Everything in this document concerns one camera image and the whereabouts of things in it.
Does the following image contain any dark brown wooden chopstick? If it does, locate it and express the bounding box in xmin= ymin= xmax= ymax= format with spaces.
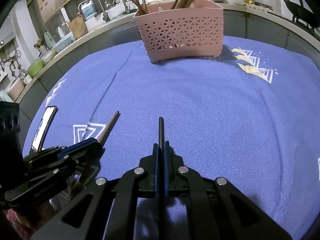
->
xmin=158 ymin=117 xmax=165 ymax=153

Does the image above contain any chrome kitchen faucet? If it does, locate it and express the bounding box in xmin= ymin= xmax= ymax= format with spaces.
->
xmin=77 ymin=0 xmax=111 ymax=23

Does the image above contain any black smartphone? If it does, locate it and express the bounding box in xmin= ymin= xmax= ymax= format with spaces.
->
xmin=30 ymin=105 xmax=59 ymax=153

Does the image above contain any green bowl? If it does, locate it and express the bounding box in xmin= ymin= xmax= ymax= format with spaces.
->
xmin=27 ymin=58 xmax=44 ymax=77

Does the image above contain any blue printed tablecloth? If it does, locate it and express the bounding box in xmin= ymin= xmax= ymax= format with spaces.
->
xmin=23 ymin=36 xmax=319 ymax=239

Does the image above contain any wooden cutting board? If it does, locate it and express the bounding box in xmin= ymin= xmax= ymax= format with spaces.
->
xmin=69 ymin=15 xmax=88 ymax=40

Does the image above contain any pink perforated plastic basket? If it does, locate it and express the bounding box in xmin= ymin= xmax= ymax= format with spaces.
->
xmin=134 ymin=0 xmax=223 ymax=63

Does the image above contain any white detergent jug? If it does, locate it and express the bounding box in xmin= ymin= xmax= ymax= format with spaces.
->
xmin=80 ymin=0 xmax=97 ymax=20

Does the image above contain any black wok with ladle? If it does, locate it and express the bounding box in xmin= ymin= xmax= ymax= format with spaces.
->
xmin=284 ymin=0 xmax=319 ymax=34

